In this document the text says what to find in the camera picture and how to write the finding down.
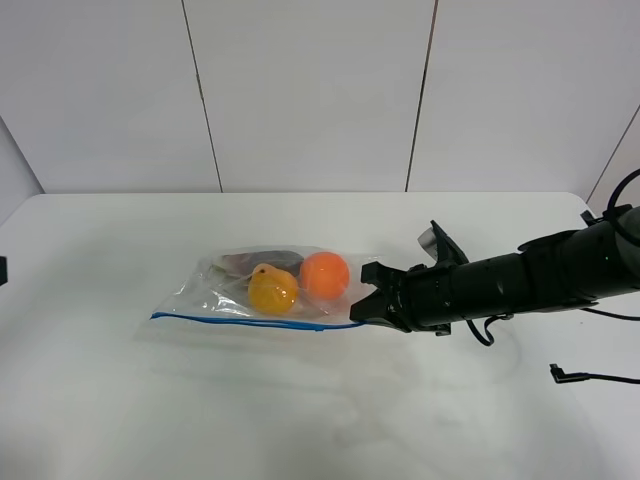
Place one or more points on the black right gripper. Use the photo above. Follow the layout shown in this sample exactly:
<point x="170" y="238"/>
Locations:
<point x="416" y="303"/>

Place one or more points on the clear zip bag blue seal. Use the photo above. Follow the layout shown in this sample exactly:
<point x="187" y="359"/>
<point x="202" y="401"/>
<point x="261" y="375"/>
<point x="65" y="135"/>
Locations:
<point x="299" y="288"/>

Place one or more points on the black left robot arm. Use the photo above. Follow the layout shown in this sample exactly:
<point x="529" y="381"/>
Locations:
<point x="3" y="271"/>

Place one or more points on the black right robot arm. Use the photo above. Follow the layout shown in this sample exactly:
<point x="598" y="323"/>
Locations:
<point x="568" y="270"/>

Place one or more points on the orange fruit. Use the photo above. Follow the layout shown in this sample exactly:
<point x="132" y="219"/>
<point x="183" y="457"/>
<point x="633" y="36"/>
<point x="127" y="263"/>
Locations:
<point x="325" y="275"/>

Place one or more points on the yellow pear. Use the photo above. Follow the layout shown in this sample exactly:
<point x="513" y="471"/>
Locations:
<point x="272" y="291"/>

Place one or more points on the dark purple eggplant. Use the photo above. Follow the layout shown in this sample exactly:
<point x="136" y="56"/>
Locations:
<point x="244" y="263"/>

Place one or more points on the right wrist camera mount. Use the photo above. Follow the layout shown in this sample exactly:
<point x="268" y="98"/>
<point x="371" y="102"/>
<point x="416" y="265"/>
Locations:
<point x="436" y="243"/>

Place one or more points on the black right-angle cable plug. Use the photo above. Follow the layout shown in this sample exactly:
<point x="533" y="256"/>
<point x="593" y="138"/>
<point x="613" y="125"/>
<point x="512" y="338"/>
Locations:
<point x="561" y="377"/>

